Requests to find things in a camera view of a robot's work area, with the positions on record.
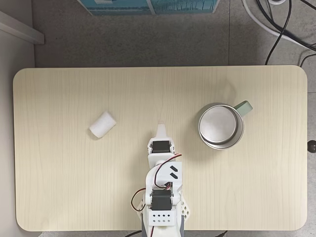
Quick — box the red black wrist servo wire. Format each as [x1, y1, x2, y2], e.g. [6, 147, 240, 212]
[154, 153, 183, 189]

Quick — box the metal cup green handle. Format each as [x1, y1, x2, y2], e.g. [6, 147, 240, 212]
[197, 100, 254, 151]

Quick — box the white gauze dressing roll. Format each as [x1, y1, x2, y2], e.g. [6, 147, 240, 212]
[89, 111, 117, 138]

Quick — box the thick black cable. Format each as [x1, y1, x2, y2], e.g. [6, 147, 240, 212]
[256, 0, 316, 52]

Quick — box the thick white cable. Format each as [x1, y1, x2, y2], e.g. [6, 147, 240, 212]
[241, 0, 316, 48]

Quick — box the short black cable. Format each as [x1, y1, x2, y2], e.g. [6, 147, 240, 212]
[300, 54, 316, 68]

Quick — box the thin black cable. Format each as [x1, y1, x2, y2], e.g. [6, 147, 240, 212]
[265, 0, 291, 66]

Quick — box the red black servo wire loop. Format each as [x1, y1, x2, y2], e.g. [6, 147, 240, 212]
[130, 187, 147, 212]

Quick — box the white shelf board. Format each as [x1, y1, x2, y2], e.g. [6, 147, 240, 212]
[0, 10, 45, 45]

